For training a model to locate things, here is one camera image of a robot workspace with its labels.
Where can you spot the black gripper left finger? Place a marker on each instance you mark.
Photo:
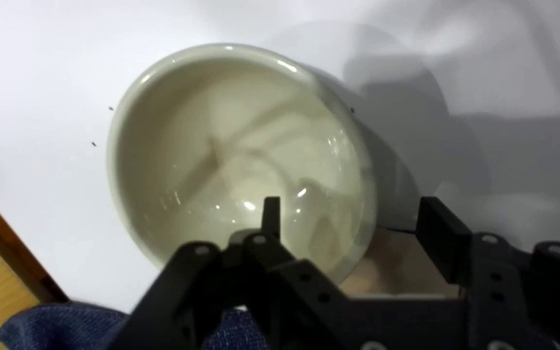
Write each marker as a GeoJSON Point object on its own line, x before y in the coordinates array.
{"type": "Point", "coordinates": [290, 300]}

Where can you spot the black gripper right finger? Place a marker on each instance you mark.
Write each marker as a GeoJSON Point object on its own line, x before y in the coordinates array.
{"type": "Point", "coordinates": [509, 298]}

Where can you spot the white ceramic bowl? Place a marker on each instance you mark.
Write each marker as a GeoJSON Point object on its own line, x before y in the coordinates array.
{"type": "Point", "coordinates": [202, 137]}

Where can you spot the blue cloth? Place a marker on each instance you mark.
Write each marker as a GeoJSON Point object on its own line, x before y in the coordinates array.
{"type": "Point", "coordinates": [76, 325]}

